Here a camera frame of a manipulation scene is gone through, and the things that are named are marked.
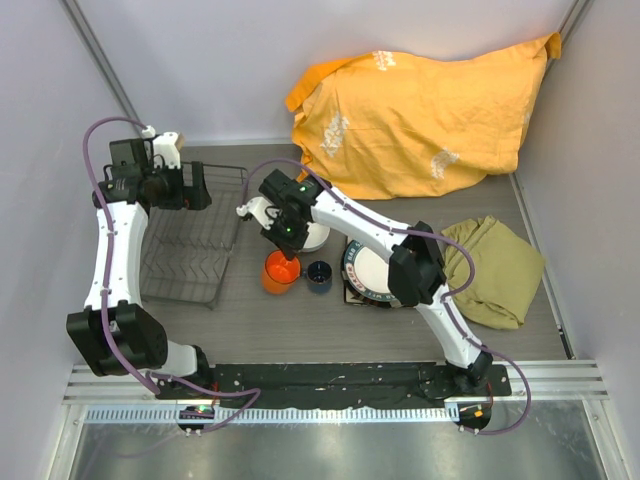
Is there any orange cup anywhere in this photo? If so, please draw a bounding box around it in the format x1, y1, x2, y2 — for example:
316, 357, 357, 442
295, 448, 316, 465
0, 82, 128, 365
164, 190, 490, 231
261, 250, 302, 295

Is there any white ribbed bowl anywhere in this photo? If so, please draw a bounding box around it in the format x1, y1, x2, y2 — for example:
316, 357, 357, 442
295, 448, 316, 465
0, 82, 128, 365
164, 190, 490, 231
301, 223, 331, 253

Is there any blue cup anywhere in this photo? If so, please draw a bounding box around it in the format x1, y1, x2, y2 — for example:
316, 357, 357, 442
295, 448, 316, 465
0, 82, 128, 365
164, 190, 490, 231
301, 260, 333, 295

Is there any square floral plate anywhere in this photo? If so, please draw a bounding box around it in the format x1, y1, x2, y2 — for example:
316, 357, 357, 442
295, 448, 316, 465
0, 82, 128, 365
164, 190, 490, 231
342, 234, 401, 308

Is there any black rimmed round plate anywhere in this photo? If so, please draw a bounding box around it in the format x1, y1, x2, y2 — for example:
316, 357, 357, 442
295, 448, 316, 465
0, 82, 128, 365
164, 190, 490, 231
340, 244, 401, 310

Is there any white round plate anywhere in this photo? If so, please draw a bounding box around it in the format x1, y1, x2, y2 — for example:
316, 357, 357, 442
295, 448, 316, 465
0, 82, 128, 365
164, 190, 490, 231
342, 237, 396, 304

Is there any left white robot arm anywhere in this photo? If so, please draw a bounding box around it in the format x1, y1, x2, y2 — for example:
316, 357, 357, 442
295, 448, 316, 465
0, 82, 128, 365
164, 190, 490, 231
66, 132, 213, 399

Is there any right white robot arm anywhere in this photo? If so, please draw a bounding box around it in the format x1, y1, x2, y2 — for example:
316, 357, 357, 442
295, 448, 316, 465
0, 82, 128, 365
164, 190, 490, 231
237, 169, 493, 395

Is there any orange pillowcase cloth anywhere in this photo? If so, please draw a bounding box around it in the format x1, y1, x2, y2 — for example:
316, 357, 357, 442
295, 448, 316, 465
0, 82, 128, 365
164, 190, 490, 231
285, 33, 562, 200

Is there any olive green cloth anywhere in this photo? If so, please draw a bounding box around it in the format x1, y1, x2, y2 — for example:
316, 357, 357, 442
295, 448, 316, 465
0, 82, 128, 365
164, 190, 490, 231
442, 216, 545, 330

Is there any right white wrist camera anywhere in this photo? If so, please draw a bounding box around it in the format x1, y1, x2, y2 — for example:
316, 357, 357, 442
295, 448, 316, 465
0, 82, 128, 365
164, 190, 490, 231
236, 196, 281, 230

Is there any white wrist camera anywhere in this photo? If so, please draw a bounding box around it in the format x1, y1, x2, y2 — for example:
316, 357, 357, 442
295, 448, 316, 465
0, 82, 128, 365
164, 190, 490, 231
141, 125, 185, 169
236, 196, 281, 230

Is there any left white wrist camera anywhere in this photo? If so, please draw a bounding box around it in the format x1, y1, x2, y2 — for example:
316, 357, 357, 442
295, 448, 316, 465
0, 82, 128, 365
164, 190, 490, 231
141, 125, 185, 169

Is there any black wire dish rack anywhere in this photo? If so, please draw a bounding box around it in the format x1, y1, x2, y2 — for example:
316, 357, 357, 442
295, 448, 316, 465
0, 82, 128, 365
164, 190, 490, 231
140, 164, 248, 308

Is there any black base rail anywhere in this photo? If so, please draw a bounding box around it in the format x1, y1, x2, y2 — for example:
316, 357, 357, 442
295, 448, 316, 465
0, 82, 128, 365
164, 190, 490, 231
154, 360, 511, 411

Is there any white cable duct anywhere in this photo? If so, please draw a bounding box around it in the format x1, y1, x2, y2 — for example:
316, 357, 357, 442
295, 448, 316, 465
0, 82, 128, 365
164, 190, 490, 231
84, 404, 459, 425

